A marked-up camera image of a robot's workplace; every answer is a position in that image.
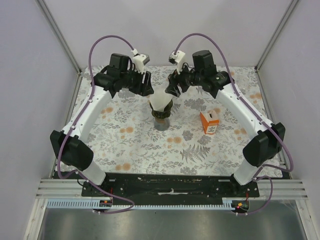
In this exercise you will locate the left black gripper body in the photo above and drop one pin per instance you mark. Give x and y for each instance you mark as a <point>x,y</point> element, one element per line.
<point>134,80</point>

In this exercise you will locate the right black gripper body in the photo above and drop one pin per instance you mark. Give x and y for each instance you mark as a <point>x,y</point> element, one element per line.
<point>185,78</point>

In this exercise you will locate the white paper coffee filter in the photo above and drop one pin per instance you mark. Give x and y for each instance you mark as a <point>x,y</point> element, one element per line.
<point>159,100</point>

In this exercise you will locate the green glass coffee dripper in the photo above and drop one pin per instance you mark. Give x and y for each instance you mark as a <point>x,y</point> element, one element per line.
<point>161,115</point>

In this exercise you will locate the orange coffee filter box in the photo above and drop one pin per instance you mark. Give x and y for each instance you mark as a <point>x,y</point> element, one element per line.
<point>210,121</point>

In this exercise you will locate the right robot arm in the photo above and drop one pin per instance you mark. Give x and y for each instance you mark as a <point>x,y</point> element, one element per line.
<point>266,138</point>

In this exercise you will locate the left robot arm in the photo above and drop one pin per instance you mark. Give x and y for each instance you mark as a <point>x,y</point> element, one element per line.
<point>69,144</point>

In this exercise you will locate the floral patterned table mat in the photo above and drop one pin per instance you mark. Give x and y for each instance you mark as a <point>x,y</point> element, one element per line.
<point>124,139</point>

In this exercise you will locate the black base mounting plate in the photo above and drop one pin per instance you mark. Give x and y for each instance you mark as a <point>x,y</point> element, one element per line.
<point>174,190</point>

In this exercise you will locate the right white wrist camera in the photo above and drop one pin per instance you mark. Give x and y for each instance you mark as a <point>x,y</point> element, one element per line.
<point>177,58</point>

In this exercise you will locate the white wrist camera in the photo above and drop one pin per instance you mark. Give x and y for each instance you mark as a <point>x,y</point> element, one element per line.
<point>177,58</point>
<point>139,60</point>

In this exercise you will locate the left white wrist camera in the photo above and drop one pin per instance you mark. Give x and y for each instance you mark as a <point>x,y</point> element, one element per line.
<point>139,60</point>

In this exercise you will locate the aluminium rail frame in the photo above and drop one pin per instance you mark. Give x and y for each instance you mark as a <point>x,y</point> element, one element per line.
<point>282,189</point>

